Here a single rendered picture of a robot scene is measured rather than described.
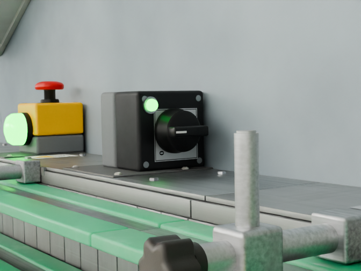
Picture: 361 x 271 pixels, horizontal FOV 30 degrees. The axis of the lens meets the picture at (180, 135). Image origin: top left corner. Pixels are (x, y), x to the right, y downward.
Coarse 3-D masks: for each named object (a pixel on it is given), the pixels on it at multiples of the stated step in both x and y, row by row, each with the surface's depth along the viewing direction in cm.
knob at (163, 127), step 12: (156, 120) 66; (168, 120) 65; (180, 120) 65; (192, 120) 66; (156, 132) 66; (168, 132) 64; (180, 132) 64; (192, 132) 65; (204, 132) 65; (168, 144) 65; (180, 144) 65; (192, 144) 66
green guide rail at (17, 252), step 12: (0, 240) 80; (12, 240) 80; (0, 252) 75; (12, 252) 74; (24, 252) 73; (36, 252) 73; (0, 264) 68; (12, 264) 69; (24, 264) 69; (36, 264) 69; (48, 264) 68; (60, 264) 68
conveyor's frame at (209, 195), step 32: (0, 160) 87; (64, 160) 82; (96, 160) 81; (96, 192) 63; (128, 192) 58; (160, 192) 55; (192, 192) 51; (224, 192) 51; (288, 192) 50; (320, 192) 50; (352, 192) 50; (288, 224) 42
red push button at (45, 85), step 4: (36, 84) 93; (40, 84) 92; (44, 84) 92; (48, 84) 92; (52, 84) 92; (56, 84) 92; (60, 84) 93; (36, 88) 93; (40, 88) 92; (44, 88) 92; (48, 88) 92; (52, 88) 92; (56, 88) 93; (60, 88) 93; (44, 92) 94; (48, 92) 93; (52, 92) 93; (44, 96) 94; (48, 96) 93; (52, 96) 93
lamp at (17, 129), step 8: (24, 112) 92; (8, 120) 90; (16, 120) 90; (24, 120) 90; (8, 128) 90; (16, 128) 89; (24, 128) 90; (32, 128) 90; (8, 136) 90; (16, 136) 90; (24, 136) 90; (16, 144) 91; (24, 144) 91
